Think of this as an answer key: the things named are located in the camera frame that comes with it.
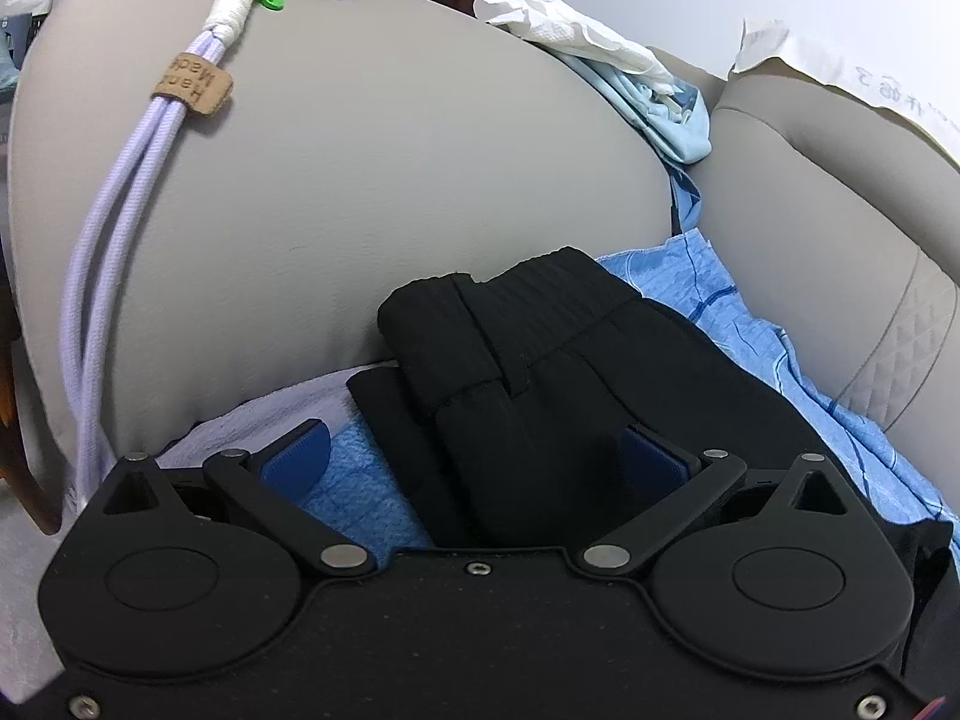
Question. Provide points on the light blue cloth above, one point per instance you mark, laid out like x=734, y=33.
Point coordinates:
x=667, y=120

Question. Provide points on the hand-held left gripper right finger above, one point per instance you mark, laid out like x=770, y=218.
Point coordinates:
x=652, y=465

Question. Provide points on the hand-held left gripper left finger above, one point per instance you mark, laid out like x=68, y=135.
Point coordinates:
x=294, y=465

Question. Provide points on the white crumpled cloth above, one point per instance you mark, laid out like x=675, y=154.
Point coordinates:
x=570, y=26

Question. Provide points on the black pants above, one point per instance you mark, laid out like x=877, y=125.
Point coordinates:
x=540, y=360

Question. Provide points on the beige leather sofa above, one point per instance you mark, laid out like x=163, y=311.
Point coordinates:
x=375, y=165

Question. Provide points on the white paper sheet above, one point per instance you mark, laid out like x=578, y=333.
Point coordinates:
x=847, y=71

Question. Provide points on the blue checked bed sheet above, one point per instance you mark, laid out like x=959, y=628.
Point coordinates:
x=750, y=330

